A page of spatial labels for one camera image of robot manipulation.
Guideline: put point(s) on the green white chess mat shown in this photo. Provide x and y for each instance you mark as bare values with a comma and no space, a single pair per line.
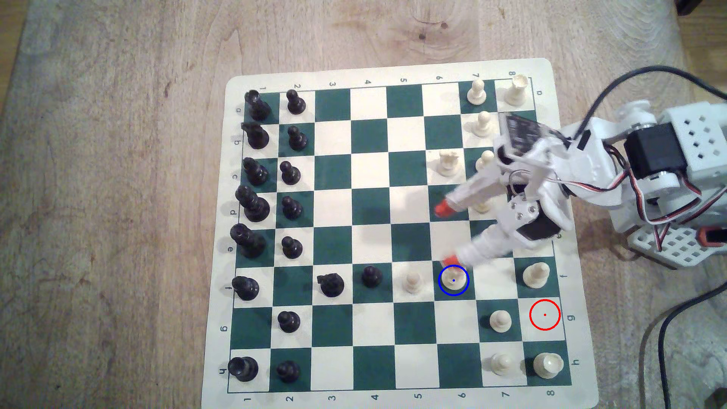
369,170

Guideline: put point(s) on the white pawn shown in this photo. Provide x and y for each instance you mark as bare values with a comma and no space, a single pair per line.
501,322
501,364
484,208
476,95
483,126
484,162
413,283

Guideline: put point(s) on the white bishop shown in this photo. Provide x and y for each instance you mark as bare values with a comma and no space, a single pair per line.
535,276

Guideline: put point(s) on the red black clamp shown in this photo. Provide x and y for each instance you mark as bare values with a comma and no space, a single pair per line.
713,236

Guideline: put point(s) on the black knight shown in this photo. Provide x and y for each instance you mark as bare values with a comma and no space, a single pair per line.
332,285
257,137

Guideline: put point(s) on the black pawn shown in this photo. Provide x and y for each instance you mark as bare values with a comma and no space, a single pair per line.
290,174
371,278
297,140
292,249
289,322
288,372
292,210
296,104

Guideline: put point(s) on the black bishop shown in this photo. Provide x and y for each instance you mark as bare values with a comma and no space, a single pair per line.
256,174
246,288

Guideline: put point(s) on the white rook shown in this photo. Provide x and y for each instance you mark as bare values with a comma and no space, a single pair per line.
548,366
515,94

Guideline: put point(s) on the black king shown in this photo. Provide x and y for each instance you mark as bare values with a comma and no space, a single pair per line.
251,244

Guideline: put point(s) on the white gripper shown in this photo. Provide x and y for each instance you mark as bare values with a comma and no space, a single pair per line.
521,216

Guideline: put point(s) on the black rook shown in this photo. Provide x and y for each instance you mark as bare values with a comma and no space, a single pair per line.
244,369
258,108

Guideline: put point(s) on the camera circuit board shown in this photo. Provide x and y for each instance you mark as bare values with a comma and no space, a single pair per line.
519,133

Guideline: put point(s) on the white knight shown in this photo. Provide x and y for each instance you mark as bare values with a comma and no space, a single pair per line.
448,166
454,279

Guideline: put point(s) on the black queen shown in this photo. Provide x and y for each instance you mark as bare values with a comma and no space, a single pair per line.
255,209

